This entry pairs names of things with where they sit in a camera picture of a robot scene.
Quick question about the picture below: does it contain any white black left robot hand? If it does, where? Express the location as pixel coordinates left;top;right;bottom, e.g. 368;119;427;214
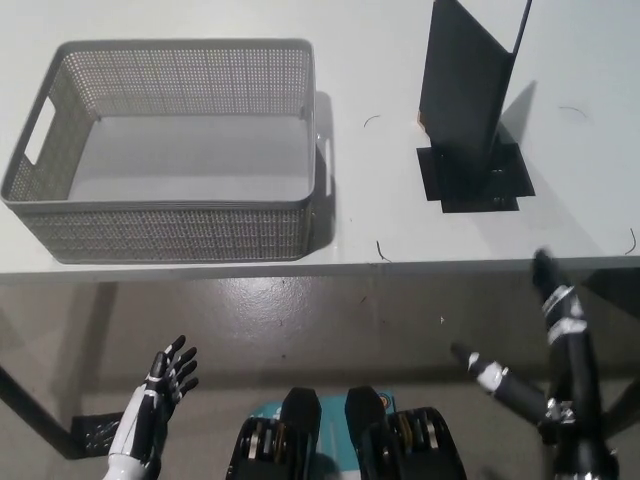
108;334;200;459

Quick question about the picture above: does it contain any black notebook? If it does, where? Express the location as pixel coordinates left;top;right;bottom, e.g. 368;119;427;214
417;0;533;199

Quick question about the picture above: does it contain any black table leg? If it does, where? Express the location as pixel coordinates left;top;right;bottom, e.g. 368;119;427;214
0;366;85;460

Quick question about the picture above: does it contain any grey perforated plastic basket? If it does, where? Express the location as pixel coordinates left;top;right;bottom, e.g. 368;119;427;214
0;35;335;265

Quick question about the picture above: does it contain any black tape patch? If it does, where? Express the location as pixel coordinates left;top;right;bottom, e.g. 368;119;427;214
417;127;537;216

